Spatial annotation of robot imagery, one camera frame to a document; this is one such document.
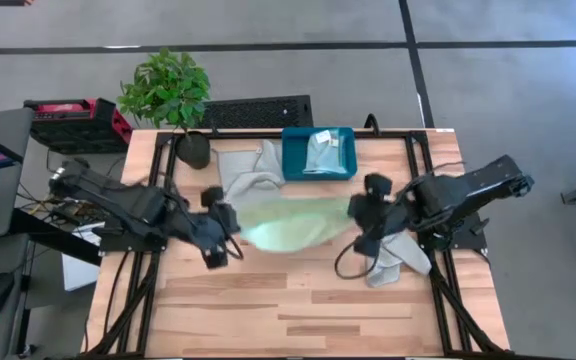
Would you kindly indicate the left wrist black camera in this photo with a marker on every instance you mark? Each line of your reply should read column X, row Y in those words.
column 212, row 196

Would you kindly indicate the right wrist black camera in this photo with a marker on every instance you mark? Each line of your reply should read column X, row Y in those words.
column 379, row 186

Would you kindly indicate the green microfiber towel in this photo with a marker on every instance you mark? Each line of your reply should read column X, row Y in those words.
column 293, row 225

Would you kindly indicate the black perforated computer case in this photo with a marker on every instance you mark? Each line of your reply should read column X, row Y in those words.
column 258, row 112

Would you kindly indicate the green potted plant black pot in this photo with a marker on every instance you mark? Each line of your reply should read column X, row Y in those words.
column 168, row 90

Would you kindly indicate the grey waffle weave towel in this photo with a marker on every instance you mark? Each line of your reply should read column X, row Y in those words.
column 248, row 175
column 403, row 257

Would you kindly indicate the wrist black camera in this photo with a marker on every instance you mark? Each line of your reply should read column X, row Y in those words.
column 212, row 196
column 379, row 186

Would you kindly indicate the blue microfiber towel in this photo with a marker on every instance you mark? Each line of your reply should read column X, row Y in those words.
column 323, row 157

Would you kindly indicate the teal plastic bin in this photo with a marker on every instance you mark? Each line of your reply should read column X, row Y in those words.
column 290, row 150

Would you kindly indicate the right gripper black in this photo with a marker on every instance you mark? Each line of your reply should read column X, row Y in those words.
column 385, row 220

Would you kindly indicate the red and black toolbox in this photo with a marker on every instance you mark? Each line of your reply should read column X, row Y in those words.
column 78, row 125

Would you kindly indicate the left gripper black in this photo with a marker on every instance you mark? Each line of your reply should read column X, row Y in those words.
column 213, row 230

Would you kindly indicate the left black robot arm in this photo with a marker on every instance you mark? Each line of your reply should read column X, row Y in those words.
column 133, row 205

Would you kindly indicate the white paper sheet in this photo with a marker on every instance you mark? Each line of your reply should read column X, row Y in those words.
column 78, row 270

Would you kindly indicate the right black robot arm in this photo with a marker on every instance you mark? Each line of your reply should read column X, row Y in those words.
column 468, row 192

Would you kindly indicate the black aluminium table frame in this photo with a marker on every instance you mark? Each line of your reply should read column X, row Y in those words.
column 393, row 134

